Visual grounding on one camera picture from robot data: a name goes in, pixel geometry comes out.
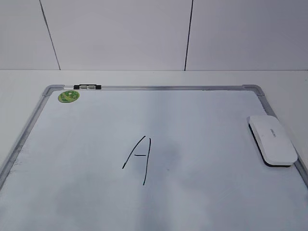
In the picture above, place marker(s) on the black and clear marker clip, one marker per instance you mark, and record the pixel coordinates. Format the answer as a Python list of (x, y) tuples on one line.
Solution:
[(87, 87)]

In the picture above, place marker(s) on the white board with grey frame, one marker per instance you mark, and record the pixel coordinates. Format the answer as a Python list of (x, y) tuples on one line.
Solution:
[(149, 159)]

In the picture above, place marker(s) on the white board eraser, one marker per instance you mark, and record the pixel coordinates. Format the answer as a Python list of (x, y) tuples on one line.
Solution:
[(275, 146)]

